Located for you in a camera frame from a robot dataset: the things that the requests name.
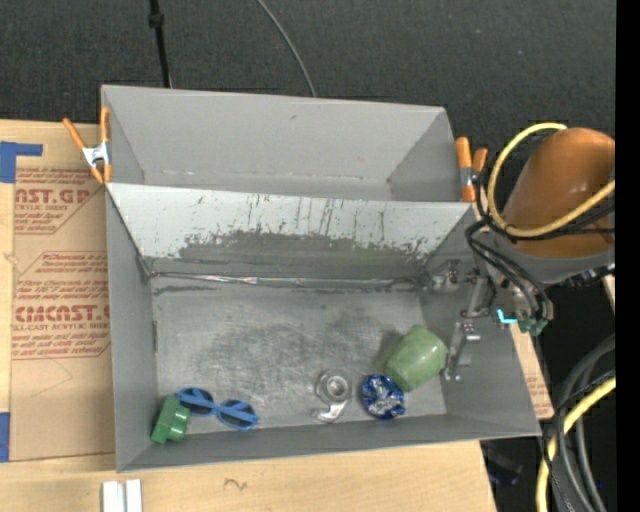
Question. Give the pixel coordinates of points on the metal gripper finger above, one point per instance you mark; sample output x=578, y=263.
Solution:
x=461, y=350
x=445, y=280

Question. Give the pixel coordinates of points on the blue foil packet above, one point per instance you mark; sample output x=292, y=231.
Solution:
x=382, y=396

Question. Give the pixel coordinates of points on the clear glass thing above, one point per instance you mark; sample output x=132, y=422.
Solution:
x=334, y=387

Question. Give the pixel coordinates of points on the grey metal bin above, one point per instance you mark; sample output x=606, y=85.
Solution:
x=280, y=320

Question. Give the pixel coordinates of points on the blue sunglasses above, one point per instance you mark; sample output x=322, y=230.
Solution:
x=220, y=409

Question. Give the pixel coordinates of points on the green toy block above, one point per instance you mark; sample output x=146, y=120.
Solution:
x=170, y=421

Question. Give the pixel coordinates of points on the brown cardboard board red print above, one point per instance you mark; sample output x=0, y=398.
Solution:
x=55, y=300

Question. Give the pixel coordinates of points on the black cylinder on white bracket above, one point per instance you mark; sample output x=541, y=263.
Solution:
x=590, y=276

